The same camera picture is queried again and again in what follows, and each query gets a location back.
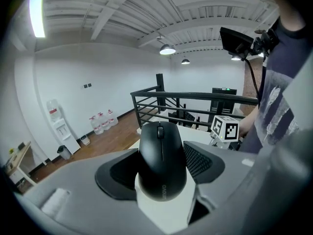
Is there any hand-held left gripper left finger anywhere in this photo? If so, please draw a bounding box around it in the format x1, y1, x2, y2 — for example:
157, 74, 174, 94
94, 148, 140, 201

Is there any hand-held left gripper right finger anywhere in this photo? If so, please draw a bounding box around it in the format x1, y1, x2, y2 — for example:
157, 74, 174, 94
183, 141, 225, 185

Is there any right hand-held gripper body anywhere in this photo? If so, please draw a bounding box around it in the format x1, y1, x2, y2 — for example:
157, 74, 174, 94
209, 115, 242, 149

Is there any black computer mouse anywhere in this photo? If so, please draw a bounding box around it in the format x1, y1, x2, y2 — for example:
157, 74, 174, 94
138, 121, 188, 202

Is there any person's right forearm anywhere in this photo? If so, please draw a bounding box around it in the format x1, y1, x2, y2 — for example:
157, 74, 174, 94
238, 105, 260, 139

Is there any black cabinet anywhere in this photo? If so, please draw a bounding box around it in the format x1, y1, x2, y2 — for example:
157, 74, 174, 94
207, 87, 238, 125

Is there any black metal railing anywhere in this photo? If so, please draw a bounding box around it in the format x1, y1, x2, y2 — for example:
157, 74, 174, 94
130, 73, 260, 130

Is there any clear water jug red label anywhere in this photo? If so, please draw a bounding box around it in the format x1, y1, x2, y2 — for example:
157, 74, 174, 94
97, 112, 112, 131
107, 109, 119, 127
89, 116, 105, 135

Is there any person's dark feather-print shirt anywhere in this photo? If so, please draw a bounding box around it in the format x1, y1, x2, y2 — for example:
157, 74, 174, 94
238, 13, 313, 156

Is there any grey trash can black liner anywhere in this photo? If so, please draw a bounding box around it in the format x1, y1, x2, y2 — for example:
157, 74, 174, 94
57, 144, 72, 161

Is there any white water dispenser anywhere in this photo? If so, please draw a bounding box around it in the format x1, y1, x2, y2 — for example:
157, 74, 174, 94
46, 99, 81, 156

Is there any black mounted monitor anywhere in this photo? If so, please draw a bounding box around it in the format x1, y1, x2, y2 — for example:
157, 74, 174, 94
219, 27, 254, 61

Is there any light wooden side desk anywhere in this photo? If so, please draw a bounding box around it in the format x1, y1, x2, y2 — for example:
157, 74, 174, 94
4, 141, 38, 188

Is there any long ceiling light tube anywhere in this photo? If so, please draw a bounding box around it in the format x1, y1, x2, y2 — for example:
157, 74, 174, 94
29, 0, 46, 39

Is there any black monitor cable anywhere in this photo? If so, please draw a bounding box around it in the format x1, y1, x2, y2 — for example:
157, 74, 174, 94
244, 57, 260, 101

